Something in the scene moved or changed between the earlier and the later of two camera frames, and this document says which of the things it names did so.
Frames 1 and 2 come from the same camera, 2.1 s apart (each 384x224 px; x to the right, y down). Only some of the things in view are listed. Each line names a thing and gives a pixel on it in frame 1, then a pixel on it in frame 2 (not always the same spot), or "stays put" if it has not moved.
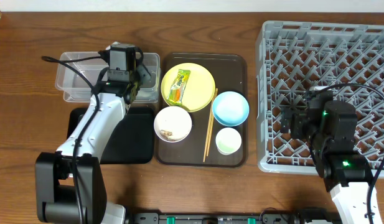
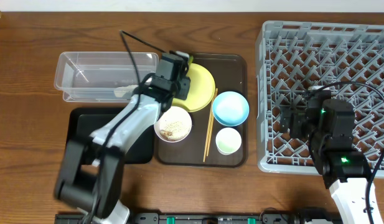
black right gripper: x=287 y=120 stays put
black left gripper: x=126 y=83 → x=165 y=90
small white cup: x=228 y=140 stays put
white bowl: x=172 y=124 stays put
